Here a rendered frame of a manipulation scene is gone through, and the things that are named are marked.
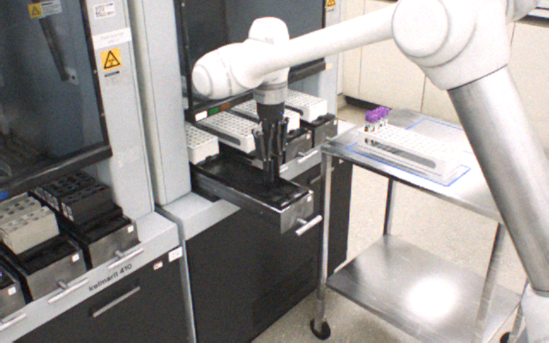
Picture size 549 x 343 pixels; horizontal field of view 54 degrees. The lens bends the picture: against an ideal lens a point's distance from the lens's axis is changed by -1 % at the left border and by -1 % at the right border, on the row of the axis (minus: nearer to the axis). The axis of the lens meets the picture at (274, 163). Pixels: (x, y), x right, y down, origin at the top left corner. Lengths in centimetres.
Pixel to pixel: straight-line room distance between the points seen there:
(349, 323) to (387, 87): 212
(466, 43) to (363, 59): 316
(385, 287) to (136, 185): 97
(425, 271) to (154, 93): 119
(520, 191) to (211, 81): 66
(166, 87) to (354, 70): 274
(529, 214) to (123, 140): 94
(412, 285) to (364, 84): 228
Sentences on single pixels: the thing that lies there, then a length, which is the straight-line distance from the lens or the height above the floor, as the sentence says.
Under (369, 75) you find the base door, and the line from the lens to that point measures 400.
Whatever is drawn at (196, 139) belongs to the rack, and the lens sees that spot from 165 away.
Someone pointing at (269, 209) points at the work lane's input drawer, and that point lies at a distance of 141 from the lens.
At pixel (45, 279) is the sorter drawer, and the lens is 133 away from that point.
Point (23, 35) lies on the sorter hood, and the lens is 121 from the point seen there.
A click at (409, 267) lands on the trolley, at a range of 209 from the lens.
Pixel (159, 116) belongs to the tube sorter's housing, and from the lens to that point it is 146.
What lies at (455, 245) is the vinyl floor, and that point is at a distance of 274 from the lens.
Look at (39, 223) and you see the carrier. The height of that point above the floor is 87.
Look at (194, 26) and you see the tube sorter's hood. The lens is 146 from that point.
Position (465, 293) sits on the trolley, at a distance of 203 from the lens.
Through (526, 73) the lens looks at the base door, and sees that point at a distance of 351.
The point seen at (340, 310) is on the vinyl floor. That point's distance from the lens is 229.
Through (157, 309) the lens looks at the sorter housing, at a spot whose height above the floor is 50.
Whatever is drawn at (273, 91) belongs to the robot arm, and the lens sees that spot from 137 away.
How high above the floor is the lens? 157
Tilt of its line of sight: 28 degrees down
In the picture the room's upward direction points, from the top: 1 degrees counter-clockwise
